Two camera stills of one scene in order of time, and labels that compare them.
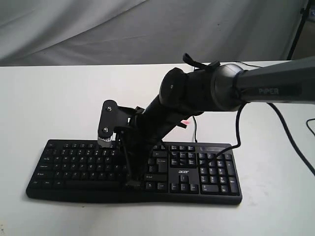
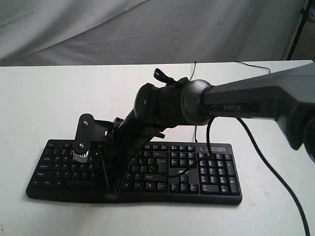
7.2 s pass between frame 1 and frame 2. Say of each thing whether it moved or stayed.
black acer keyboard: stayed
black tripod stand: stayed
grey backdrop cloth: stayed
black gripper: moved
